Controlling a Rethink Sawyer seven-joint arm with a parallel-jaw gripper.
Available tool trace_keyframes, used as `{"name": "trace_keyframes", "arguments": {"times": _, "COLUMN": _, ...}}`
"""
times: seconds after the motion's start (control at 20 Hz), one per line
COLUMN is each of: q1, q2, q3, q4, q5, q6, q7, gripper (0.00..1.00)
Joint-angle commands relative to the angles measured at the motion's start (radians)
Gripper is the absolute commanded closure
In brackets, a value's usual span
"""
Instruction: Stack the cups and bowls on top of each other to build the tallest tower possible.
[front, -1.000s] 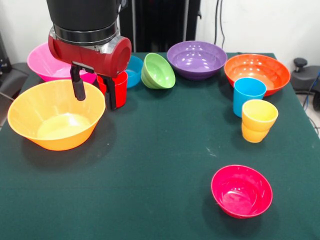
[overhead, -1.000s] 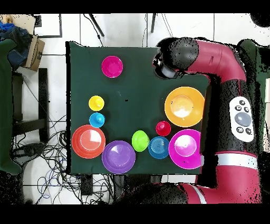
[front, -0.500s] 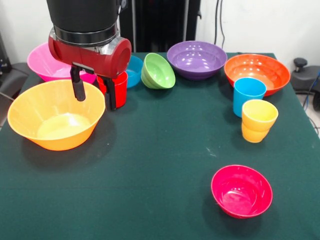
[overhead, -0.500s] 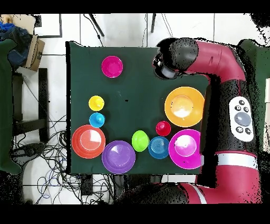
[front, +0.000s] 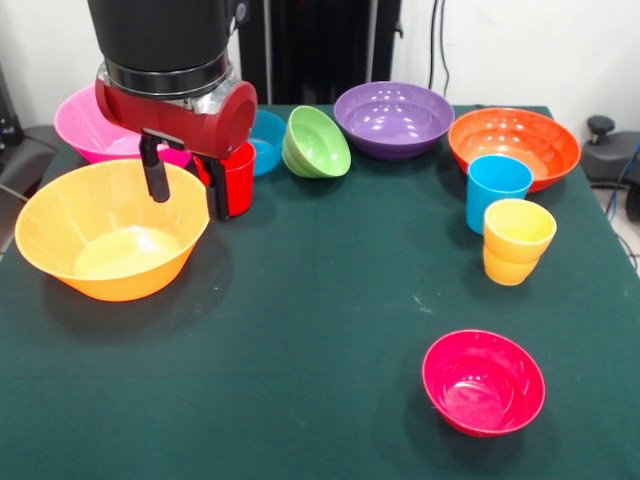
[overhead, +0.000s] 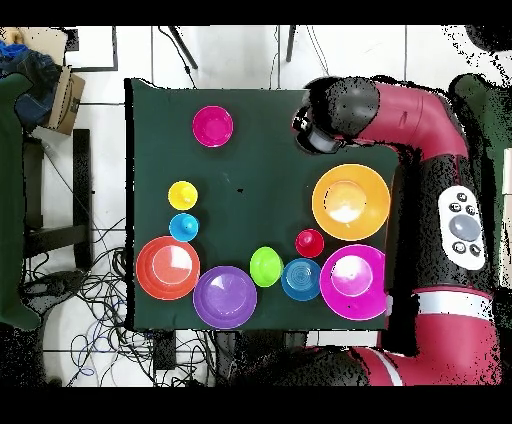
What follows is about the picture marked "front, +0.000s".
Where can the blue bowl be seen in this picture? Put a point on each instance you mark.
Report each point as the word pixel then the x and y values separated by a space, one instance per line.
pixel 267 140

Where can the dark green tablecloth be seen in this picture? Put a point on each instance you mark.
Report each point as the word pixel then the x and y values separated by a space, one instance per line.
pixel 300 375

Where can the black pedestal foot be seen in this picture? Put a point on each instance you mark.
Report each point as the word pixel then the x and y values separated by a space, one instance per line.
pixel 610 150
pixel 25 155

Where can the large pink bowl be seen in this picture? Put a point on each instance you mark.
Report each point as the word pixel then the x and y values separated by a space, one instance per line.
pixel 85 130

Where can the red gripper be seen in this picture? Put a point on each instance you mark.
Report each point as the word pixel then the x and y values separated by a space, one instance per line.
pixel 175 122

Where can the large orange bowl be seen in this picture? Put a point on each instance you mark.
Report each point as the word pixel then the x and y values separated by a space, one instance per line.
pixel 112 240

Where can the yellow cup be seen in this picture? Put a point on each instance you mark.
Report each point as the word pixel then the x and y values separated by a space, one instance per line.
pixel 517 245

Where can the small crimson bowl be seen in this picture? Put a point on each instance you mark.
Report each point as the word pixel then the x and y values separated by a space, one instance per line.
pixel 482 385

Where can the blue cup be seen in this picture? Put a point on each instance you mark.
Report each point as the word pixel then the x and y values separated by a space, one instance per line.
pixel 495 195

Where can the black controller box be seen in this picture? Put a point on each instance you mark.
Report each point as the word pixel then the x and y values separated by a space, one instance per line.
pixel 6 110

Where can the purple bowl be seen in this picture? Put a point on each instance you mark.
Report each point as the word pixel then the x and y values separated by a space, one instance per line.
pixel 394 117

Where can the red-orange bowl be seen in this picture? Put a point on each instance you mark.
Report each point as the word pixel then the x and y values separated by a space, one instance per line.
pixel 515 135

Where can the red cup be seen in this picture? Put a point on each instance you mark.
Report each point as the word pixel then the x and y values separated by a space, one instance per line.
pixel 241 180

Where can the green bowl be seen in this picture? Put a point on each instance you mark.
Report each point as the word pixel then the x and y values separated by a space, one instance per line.
pixel 320 145

